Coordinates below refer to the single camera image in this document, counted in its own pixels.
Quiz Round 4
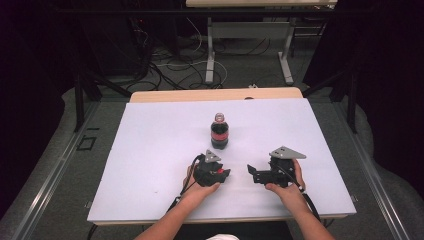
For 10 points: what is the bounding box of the aluminium floor rail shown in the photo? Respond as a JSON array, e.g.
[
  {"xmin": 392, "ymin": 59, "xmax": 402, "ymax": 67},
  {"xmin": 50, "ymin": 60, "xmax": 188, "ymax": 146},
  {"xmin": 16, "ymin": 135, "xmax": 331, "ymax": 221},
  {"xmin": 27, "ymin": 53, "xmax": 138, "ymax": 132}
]
[
  {"xmin": 333, "ymin": 101, "xmax": 411, "ymax": 240},
  {"xmin": 9, "ymin": 101, "xmax": 101, "ymax": 240}
]

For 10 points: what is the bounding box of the person's white clothing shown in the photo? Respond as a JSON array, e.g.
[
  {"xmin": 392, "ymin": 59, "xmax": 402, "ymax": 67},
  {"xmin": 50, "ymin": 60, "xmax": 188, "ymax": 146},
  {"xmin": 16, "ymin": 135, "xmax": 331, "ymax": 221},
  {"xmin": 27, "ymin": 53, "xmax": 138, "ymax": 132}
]
[{"xmin": 204, "ymin": 233, "xmax": 242, "ymax": 240}]

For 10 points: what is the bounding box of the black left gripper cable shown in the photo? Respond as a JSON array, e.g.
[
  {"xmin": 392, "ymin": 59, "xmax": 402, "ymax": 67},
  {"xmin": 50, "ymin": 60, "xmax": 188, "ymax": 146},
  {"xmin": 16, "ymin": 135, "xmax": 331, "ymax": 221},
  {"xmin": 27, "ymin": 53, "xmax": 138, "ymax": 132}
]
[{"xmin": 166, "ymin": 153, "xmax": 205, "ymax": 213}]

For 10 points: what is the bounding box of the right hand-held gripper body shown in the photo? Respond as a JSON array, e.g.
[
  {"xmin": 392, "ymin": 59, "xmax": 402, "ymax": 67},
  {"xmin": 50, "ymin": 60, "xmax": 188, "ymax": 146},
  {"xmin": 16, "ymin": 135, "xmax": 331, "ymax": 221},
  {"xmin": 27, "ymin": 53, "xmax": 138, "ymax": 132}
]
[{"xmin": 253, "ymin": 145, "xmax": 307, "ymax": 188}]

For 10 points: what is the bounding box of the tangle of black floor cables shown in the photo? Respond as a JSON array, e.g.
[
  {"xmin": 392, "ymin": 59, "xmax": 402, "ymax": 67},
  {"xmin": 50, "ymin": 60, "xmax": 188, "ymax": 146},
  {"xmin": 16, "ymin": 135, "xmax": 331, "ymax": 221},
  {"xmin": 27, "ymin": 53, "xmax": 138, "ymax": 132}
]
[{"xmin": 126, "ymin": 16, "xmax": 271, "ymax": 92}]

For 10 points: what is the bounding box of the white floor cable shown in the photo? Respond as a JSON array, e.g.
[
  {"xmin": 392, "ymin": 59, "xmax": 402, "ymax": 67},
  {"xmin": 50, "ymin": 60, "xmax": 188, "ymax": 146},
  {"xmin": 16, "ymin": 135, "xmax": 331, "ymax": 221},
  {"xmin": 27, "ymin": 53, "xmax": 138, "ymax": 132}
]
[{"xmin": 156, "ymin": 16, "xmax": 229, "ymax": 86}]

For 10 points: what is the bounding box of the person's right hand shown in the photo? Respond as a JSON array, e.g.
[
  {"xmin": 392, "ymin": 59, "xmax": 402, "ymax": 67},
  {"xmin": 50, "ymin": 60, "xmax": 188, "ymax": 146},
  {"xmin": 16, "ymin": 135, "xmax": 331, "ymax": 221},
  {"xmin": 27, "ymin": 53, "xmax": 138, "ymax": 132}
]
[{"xmin": 264, "ymin": 159, "xmax": 306, "ymax": 209}]

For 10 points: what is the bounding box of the person's left hand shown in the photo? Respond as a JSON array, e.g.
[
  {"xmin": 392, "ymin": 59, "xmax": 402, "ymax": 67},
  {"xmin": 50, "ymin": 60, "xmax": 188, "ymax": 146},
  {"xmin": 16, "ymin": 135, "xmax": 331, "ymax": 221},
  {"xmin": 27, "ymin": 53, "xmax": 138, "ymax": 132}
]
[{"xmin": 182, "ymin": 164, "xmax": 222, "ymax": 208}]

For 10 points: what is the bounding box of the dark curtain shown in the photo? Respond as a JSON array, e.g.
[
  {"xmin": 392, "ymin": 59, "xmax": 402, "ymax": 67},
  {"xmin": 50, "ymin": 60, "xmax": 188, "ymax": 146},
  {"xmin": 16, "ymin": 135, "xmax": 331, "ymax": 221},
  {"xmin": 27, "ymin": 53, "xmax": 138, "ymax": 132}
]
[
  {"xmin": 0, "ymin": 0, "xmax": 79, "ymax": 219},
  {"xmin": 303, "ymin": 0, "xmax": 424, "ymax": 201}
]

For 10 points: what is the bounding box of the white desk with metal legs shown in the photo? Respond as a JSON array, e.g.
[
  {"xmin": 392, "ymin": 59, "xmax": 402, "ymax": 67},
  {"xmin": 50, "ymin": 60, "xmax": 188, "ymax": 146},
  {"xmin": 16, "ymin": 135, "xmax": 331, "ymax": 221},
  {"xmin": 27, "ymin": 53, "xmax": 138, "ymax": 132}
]
[{"xmin": 185, "ymin": 0, "xmax": 338, "ymax": 85}]

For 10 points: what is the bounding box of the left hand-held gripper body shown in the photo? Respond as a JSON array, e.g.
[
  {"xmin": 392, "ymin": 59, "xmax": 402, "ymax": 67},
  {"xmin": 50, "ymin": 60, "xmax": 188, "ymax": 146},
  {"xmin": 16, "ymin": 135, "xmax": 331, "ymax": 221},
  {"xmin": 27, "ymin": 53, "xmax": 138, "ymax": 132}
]
[{"xmin": 193, "ymin": 149, "xmax": 222, "ymax": 188}]

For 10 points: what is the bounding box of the black metal stand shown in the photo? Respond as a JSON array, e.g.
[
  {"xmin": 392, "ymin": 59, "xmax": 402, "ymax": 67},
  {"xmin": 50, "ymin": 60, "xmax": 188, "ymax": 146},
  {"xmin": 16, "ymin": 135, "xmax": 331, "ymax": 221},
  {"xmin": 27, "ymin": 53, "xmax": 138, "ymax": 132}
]
[
  {"xmin": 73, "ymin": 59, "xmax": 133, "ymax": 133},
  {"xmin": 301, "ymin": 66, "xmax": 359, "ymax": 134}
]

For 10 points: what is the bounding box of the black horizontal bar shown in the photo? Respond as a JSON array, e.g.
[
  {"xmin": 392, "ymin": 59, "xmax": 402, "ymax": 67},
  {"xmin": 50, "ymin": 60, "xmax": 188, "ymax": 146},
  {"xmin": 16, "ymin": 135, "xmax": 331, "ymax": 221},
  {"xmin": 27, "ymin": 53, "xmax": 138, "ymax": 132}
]
[{"xmin": 54, "ymin": 7, "xmax": 336, "ymax": 15}]

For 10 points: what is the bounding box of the white table cover sheet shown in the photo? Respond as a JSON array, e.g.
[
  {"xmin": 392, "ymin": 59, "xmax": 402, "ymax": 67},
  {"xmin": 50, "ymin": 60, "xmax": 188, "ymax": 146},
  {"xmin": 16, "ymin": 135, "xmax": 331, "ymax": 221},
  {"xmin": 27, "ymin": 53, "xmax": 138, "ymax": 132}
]
[{"xmin": 87, "ymin": 98, "xmax": 357, "ymax": 223}]

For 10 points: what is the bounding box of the cola bottle with red label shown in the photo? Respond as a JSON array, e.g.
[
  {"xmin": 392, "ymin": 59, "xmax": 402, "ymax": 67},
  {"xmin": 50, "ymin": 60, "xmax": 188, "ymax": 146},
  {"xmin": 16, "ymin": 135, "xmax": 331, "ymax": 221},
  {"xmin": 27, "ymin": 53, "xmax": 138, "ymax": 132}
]
[{"xmin": 210, "ymin": 112, "xmax": 230, "ymax": 150}]

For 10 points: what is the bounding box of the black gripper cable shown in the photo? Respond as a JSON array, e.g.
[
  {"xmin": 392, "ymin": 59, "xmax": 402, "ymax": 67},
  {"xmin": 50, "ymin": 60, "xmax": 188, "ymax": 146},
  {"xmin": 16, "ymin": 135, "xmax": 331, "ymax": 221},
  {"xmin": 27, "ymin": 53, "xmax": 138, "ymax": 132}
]
[
  {"xmin": 166, "ymin": 153, "xmax": 205, "ymax": 213},
  {"xmin": 277, "ymin": 164, "xmax": 322, "ymax": 222}
]

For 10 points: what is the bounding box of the light wooden table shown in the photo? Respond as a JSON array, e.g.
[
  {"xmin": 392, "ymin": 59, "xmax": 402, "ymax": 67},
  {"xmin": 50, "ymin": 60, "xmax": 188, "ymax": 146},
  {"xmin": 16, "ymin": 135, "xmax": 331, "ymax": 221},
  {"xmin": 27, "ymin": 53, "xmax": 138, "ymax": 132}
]
[{"xmin": 87, "ymin": 87, "xmax": 358, "ymax": 226}]

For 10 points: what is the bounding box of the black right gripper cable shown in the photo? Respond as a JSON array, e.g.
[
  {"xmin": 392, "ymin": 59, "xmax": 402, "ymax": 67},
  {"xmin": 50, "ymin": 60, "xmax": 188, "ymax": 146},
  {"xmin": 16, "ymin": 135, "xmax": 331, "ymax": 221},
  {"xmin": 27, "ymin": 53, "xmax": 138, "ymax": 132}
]
[{"xmin": 277, "ymin": 164, "xmax": 322, "ymax": 222}]

